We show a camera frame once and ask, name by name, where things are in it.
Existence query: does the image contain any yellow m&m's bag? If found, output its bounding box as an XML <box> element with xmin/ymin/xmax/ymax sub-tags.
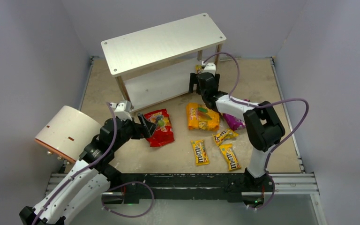
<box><xmin>213</xmin><ymin>128</ymin><xmax>239</xmax><ymax>146</ymax></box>
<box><xmin>219</xmin><ymin>143</ymin><xmax>241</xmax><ymax>171</ymax></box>
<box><xmin>195</xmin><ymin>64</ymin><xmax>203</xmax><ymax>74</ymax></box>
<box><xmin>191</xmin><ymin>139</ymin><xmax>210</xmax><ymax>166</ymax></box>

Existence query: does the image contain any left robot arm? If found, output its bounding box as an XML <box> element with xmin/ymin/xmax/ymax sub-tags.
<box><xmin>20</xmin><ymin>114</ymin><xmax>157</xmax><ymax>225</ymax></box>

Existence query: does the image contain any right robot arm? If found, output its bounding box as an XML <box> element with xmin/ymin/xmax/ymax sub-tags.
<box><xmin>189</xmin><ymin>73</ymin><xmax>285</xmax><ymax>183</ymax></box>

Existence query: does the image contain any white two-tier shelf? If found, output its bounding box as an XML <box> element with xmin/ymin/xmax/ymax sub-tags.
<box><xmin>101</xmin><ymin>13</ymin><xmax>226</xmax><ymax>111</ymax></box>

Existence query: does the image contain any red assorted gummy bag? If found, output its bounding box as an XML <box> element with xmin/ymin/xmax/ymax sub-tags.
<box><xmin>144</xmin><ymin>109</ymin><xmax>175</xmax><ymax>148</ymax></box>

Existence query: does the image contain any orange mango gummy bag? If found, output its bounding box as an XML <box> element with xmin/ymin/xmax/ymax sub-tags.
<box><xmin>186</xmin><ymin>103</ymin><xmax>220</xmax><ymax>132</ymax></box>

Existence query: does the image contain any purple grape gummy bag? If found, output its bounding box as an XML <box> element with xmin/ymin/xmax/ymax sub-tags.
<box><xmin>221</xmin><ymin>99</ymin><xmax>249</xmax><ymax>131</ymax></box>

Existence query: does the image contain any white cylinder container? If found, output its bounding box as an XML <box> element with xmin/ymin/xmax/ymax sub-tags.
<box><xmin>35</xmin><ymin>105</ymin><xmax>101</xmax><ymax>164</ymax></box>

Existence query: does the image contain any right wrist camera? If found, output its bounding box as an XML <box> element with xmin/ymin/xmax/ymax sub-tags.
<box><xmin>201</xmin><ymin>62</ymin><xmax>216</xmax><ymax>75</ymax></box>

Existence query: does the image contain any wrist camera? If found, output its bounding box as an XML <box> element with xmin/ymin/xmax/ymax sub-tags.
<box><xmin>109</xmin><ymin>100</ymin><xmax>133</xmax><ymax>121</ymax></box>
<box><xmin>201</xmin><ymin>62</ymin><xmax>216</xmax><ymax>75</ymax></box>

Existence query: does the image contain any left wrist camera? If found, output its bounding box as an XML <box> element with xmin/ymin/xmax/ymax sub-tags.
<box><xmin>109</xmin><ymin>100</ymin><xmax>133</xmax><ymax>121</ymax></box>

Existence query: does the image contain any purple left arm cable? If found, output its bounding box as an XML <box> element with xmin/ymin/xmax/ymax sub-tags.
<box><xmin>30</xmin><ymin>102</ymin><xmax>155</xmax><ymax>225</ymax></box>

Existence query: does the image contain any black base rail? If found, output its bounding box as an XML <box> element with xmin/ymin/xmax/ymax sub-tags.
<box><xmin>104</xmin><ymin>173</ymin><xmax>274</xmax><ymax>206</ymax></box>

